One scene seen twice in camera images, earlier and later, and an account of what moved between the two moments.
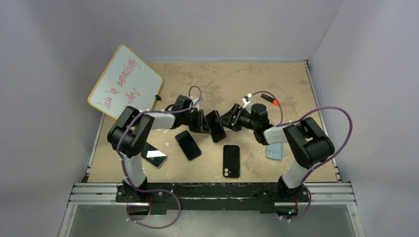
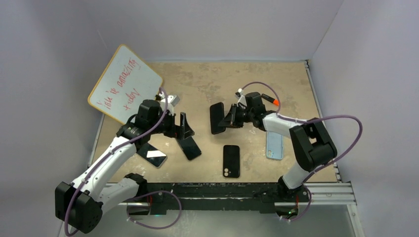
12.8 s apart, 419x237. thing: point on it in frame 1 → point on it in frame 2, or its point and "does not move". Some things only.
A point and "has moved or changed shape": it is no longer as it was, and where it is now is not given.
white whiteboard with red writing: (127, 81) does not move
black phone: (231, 161) does not move
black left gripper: (200, 126) → (186, 130)
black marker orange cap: (270, 99) does not move
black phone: (217, 132) has moved or changed shape
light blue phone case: (274, 151) does not move
